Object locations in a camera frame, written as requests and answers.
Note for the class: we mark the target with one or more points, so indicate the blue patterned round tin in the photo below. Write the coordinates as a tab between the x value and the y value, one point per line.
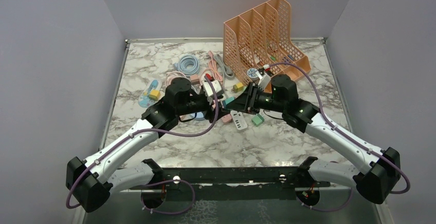
253	74

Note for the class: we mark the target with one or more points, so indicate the black mounting rail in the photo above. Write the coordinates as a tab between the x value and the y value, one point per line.
227	183

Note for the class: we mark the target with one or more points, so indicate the orange mesh file organizer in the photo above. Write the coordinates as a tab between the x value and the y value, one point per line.
261	36

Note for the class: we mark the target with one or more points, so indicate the pink plug on cable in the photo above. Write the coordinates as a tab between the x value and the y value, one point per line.
194	79

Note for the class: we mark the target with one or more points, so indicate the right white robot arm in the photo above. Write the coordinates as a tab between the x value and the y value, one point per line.
374	172

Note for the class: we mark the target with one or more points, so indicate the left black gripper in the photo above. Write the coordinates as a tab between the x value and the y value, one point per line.
209	114

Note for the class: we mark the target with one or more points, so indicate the yellow plug adapter centre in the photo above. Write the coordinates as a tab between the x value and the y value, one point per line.
238	87

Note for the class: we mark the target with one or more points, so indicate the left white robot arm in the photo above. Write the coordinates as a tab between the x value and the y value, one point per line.
93	180

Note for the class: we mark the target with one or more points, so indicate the teal plug adapter front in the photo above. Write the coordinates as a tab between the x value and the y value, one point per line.
226	101

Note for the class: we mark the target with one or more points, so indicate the yellow plug adapter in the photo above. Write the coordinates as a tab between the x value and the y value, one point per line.
238	87
154	95

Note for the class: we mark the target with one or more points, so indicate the blue round power strip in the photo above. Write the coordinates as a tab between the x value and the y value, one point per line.
199	116

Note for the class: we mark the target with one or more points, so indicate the pink power strip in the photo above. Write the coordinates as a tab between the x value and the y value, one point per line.
226	118

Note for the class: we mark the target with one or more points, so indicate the yellow plug adapter left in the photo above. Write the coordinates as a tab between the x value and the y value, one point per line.
154	95

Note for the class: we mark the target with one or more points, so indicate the blue oval power strip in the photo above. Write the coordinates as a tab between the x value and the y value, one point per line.
143	100

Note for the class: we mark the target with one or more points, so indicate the green plug adapter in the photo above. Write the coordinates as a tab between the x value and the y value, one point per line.
257	120

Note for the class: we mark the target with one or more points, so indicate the white power strip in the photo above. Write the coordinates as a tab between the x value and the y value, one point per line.
238	120

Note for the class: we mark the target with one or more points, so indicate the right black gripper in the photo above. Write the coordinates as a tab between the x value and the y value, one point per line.
247	102

